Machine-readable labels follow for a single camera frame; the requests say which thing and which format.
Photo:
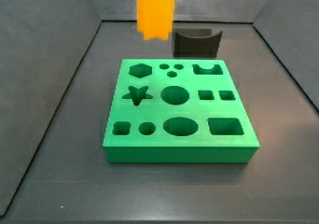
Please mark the green shape sorter block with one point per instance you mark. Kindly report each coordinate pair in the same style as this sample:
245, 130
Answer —
178, 113

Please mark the black curved block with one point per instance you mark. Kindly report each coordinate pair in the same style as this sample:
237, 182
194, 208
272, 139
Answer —
197, 43

